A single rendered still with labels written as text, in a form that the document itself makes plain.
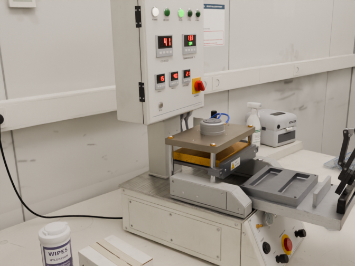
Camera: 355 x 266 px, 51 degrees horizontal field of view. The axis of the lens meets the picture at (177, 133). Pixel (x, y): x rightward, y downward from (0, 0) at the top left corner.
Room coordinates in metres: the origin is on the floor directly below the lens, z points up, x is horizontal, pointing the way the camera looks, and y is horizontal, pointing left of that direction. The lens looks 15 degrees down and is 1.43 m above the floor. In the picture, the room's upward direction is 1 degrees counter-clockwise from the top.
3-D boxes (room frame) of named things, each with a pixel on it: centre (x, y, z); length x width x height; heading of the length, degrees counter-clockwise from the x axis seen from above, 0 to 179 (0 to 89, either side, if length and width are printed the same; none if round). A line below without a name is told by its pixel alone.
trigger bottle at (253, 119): (1.98, -0.42, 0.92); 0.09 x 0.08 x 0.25; 46
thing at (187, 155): (1.17, -0.12, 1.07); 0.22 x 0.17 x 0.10; 145
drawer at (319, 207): (1.00, -0.34, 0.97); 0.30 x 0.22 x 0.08; 55
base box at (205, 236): (1.17, -0.13, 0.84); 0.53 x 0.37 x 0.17; 55
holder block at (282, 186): (1.03, -0.30, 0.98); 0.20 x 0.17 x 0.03; 145
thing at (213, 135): (1.19, -0.10, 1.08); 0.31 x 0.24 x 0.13; 145
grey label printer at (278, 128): (2.09, -0.54, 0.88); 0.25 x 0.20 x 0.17; 37
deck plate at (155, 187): (1.18, -0.08, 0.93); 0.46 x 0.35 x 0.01; 55
